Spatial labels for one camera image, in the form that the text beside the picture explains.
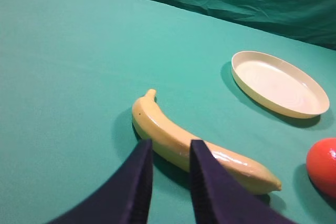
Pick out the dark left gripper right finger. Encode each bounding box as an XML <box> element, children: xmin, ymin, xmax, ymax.
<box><xmin>190</xmin><ymin>140</ymin><xmax>293</xmax><ymax>224</ymax></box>

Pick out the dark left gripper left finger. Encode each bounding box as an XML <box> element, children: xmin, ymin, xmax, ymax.
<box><xmin>50</xmin><ymin>140</ymin><xmax>153</xmax><ymax>223</ymax></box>

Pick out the pale yellow plate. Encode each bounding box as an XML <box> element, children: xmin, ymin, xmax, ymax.
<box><xmin>231</xmin><ymin>51</ymin><xmax>330</xmax><ymax>119</ymax></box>

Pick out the yellow plastic banana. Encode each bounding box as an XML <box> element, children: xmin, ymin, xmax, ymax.
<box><xmin>132</xmin><ymin>89</ymin><xmax>282</xmax><ymax>195</ymax></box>

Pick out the orange red round fruit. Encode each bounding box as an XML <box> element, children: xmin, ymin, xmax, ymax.
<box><xmin>306</xmin><ymin>137</ymin><xmax>335</xmax><ymax>198</ymax></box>

